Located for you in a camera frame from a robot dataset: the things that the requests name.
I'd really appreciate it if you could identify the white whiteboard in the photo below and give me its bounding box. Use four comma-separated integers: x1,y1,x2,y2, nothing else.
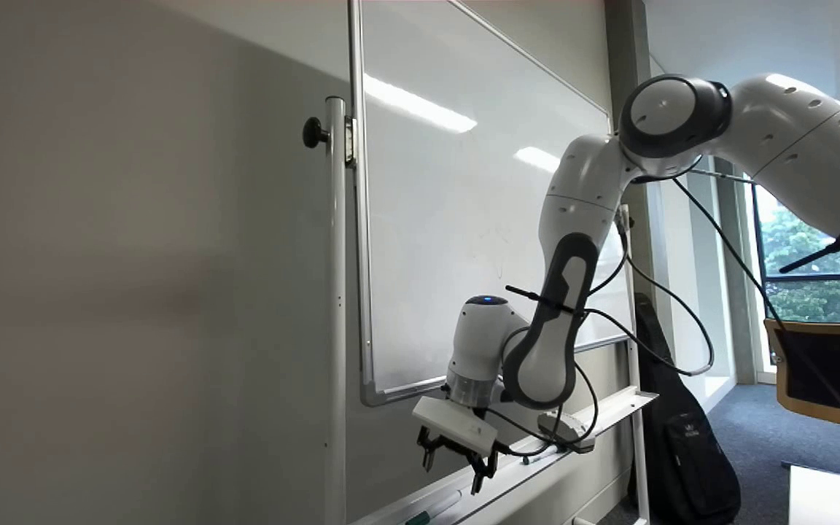
345,0,635,409

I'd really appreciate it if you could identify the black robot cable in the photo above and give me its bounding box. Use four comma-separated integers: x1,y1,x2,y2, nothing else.
484,161,840,458

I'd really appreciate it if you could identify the grey whiteboard eraser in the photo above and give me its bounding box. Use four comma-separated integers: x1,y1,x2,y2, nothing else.
537,411,597,454

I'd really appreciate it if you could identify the wooden chair with black seat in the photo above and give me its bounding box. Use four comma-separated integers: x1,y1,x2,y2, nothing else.
761,318,840,480

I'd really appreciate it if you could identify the white table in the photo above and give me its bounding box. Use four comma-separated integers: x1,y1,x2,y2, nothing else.
784,462,840,525

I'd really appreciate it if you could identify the green marker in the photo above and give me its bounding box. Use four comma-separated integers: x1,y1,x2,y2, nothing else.
400,492,466,525

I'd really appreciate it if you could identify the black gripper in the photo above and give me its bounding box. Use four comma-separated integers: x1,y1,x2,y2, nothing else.
414,422,516,495

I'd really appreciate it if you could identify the black framed window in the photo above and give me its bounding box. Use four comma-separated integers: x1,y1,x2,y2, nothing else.
743,172,840,330

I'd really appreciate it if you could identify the black guitar bag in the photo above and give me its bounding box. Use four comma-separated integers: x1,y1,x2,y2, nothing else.
632,292,743,525

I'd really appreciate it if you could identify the white whiteboard tray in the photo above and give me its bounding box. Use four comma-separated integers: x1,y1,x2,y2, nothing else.
349,385,663,525

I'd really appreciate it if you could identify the grey whiteboard stand post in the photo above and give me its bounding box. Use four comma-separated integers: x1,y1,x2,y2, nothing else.
616,178,657,525
323,92,352,525

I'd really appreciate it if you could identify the black stand knob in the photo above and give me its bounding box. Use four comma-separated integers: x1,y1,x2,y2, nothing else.
301,114,332,155

